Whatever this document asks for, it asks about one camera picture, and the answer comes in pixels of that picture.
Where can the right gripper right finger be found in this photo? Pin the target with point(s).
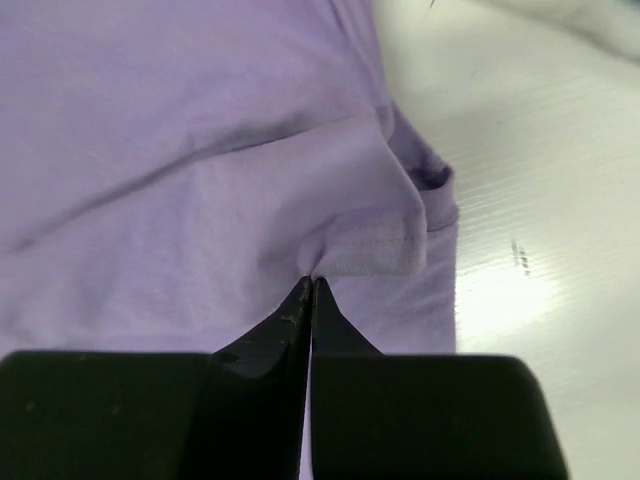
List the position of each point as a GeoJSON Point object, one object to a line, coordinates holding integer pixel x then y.
{"type": "Point", "coordinates": [377, 416]}

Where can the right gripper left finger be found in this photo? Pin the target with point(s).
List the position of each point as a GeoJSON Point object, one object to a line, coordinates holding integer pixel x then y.
{"type": "Point", "coordinates": [233, 414]}

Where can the purple t shirt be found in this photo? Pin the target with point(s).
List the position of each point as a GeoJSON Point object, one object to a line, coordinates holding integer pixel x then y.
{"type": "Point", "coordinates": [170, 170]}

